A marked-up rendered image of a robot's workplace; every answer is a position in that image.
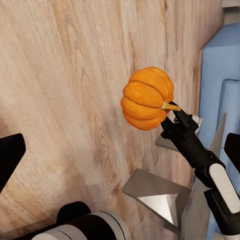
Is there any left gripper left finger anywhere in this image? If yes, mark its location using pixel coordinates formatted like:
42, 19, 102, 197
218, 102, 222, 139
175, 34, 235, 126
0, 133, 26, 193

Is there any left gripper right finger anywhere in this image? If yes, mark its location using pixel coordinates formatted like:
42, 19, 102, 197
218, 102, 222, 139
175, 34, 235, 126
224, 132, 240, 173

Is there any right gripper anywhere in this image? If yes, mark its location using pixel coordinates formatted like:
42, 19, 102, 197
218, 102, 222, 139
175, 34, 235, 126
160, 109, 204, 158

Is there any pumpkin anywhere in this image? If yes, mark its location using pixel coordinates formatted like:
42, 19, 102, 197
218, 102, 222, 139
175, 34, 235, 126
120, 66, 181, 131

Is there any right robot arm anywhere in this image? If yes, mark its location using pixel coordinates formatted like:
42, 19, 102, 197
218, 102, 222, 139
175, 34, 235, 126
160, 109, 240, 240

